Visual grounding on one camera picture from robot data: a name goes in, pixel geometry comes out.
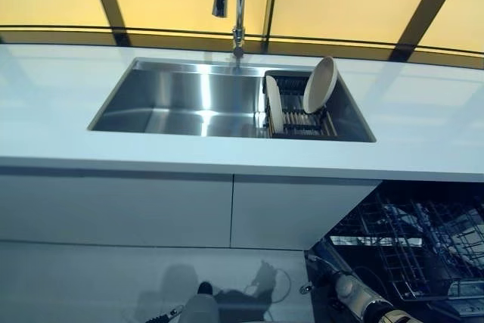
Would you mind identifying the chrome gooseneck kitchen faucet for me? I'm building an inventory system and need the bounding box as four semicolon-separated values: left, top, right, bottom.
211;0;249;70

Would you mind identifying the black sink drying rack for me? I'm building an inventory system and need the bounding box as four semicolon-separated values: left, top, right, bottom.
263;69;337;139

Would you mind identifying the stainless steel sink basin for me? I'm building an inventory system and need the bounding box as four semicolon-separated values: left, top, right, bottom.
87;56;378;144

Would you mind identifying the black built-in dishwasher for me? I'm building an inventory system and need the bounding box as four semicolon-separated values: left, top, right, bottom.
302;182;484;323

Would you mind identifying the white cabinet door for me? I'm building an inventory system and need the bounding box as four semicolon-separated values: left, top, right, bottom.
231;174;382;251
0;174;234;248

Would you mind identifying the cream ceramic plate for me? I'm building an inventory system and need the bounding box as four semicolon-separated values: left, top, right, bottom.
265;75;284;132
303;55;339;114

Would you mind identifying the dark wire dishwasher rack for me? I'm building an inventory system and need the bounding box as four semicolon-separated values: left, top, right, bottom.
357;194;484;301

